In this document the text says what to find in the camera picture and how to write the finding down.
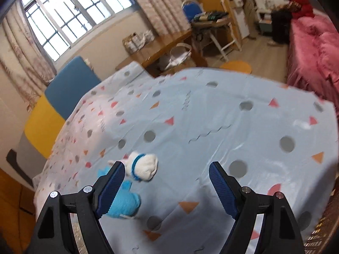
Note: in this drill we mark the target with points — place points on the yellow round stool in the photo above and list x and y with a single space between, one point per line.
237 66

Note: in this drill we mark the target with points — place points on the ornate gold tissue box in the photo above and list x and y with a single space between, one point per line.
323 233

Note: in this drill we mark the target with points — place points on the wooden desk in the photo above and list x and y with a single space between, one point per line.
161 45

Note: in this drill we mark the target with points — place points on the bags on desk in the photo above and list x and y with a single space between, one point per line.
135 42

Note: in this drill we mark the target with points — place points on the blue plush toy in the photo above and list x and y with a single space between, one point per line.
126 203

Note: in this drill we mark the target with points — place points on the window with grille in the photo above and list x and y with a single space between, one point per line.
59 24

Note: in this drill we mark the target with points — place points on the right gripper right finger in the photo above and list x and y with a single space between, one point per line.
226 188

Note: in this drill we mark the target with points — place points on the pink bed cover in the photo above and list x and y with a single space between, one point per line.
313 57

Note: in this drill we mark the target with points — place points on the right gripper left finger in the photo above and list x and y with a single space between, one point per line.
106 188

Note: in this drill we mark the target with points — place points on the beige patterned curtain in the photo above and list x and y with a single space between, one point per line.
166 16

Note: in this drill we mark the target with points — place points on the grey yellow blue sofa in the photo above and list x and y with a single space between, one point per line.
48 117

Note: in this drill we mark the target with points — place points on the blue folding chair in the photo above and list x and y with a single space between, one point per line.
191 9

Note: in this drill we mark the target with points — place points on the white glove blue stripe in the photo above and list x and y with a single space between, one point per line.
140 166

